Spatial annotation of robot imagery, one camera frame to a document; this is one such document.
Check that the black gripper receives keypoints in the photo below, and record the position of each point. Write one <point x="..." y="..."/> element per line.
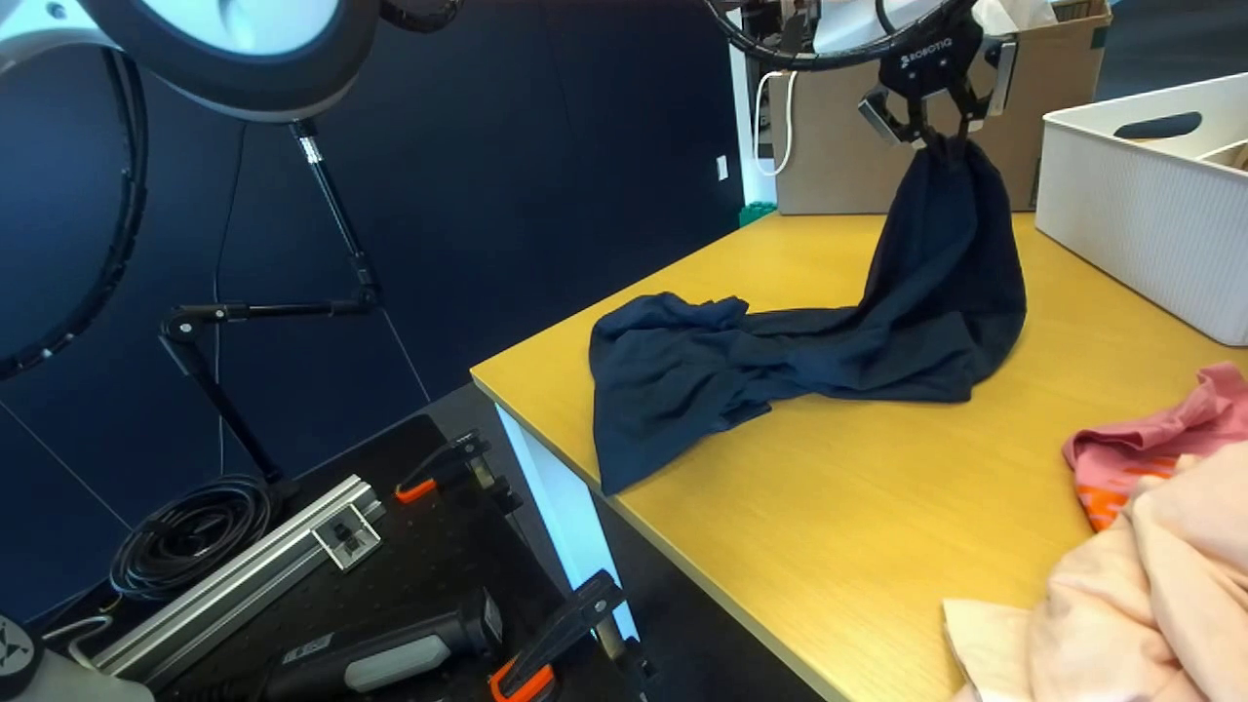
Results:
<point x="935" y="61"/>

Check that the black shirt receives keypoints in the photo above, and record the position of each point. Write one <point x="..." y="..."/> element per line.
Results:
<point x="938" y="285"/>

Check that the white grey Franka arm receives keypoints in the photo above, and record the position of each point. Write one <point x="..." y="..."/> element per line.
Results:
<point x="249" y="26"/>

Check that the white plastic bin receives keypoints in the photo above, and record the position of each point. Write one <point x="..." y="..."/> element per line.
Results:
<point x="1171" y="246"/>

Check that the red orange cloth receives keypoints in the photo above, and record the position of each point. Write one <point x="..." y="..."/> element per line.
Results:
<point x="1146" y="451"/>

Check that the peach cloth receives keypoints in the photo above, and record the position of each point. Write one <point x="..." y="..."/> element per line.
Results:
<point x="1146" y="609"/>

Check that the white blue table leg panel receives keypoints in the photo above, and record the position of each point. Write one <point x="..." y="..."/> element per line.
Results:
<point x="561" y="520"/>

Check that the black clamp orange tip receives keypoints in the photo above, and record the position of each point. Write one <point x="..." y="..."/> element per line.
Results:
<point x="561" y="629"/>
<point x="456" y="460"/>

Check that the black grey power tool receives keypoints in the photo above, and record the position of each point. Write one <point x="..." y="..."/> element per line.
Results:
<point x="392" y="655"/>

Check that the black corrugated conduit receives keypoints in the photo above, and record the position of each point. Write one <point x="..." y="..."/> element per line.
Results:
<point x="121" y="209"/>

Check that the aluminium extrusion bar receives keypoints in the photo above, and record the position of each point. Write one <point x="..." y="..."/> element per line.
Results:
<point x="237" y="588"/>

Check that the white grey plastic device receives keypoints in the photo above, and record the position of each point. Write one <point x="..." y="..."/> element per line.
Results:
<point x="73" y="680"/>

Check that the black articulated camera stand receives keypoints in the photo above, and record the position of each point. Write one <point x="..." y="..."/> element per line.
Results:
<point x="259" y="310"/>

